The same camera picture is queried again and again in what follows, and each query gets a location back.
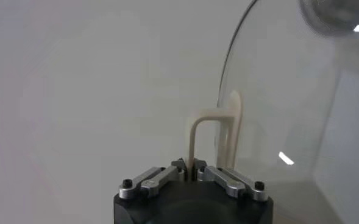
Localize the glass lid cream handle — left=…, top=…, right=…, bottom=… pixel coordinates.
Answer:
left=185, top=0, right=359, bottom=224

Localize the stainless steel steamer basket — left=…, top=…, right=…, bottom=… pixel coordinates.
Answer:
left=299, top=0, right=359, bottom=39

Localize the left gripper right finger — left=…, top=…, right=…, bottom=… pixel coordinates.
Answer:
left=194, top=158, right=269, bottom=202

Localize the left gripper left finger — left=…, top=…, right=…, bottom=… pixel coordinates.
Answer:
left=118, top=158, right=188, bottom=200

